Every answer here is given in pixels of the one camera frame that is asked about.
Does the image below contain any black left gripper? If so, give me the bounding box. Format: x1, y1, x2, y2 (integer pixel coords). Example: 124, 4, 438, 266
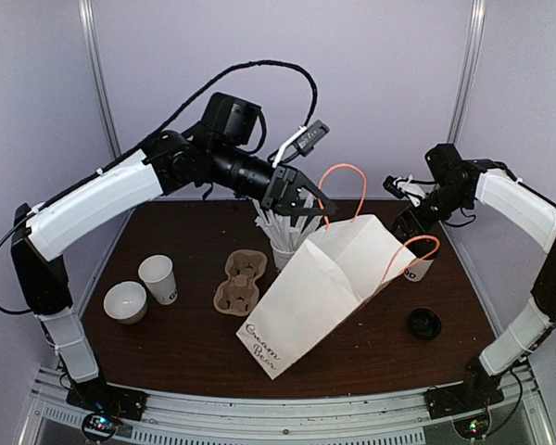
208, 140, 338, 215

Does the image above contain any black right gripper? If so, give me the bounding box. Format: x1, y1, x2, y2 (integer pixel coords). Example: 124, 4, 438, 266
389, 183, 472, 243

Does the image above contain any single white paper cup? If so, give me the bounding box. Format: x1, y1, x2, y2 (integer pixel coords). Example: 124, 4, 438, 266
404, 259, 436, 282

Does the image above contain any white printed paper bag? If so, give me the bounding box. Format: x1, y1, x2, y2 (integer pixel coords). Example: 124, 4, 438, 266
236, 211, 440, 379

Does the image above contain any stack of black cup lids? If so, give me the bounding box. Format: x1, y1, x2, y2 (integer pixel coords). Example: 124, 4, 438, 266
408, 308, 442, 340

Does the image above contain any brown pulp cup carrier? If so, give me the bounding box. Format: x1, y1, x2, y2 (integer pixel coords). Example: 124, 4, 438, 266
213, 249, 268, 317

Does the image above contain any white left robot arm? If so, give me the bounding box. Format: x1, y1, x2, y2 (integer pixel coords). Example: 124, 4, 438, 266
10, 93, 336, 412

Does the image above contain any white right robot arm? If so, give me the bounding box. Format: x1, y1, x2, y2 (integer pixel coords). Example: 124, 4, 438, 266
383, 144, 556, 410

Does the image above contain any bundle of wrapped white straws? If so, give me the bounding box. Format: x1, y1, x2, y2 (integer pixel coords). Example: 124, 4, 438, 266
252, 200, 323, 252

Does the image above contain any paper cup holding straws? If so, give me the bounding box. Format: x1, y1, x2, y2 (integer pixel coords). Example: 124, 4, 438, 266
271, 242, 298, 271

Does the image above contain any white ceramic bowl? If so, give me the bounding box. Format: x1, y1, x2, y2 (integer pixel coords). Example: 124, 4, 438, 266
103, 281, 147, 324

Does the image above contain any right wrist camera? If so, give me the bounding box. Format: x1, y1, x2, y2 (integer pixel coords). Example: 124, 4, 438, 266
383, 175, 426, 207

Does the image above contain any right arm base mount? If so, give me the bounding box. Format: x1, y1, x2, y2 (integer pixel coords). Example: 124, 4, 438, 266
423, 383, 504, 440

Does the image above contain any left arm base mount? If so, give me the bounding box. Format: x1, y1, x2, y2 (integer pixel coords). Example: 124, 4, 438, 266
66, 386, 148, 443

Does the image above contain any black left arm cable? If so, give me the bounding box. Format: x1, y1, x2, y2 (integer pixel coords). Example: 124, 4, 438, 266
0, 59, 319, 316

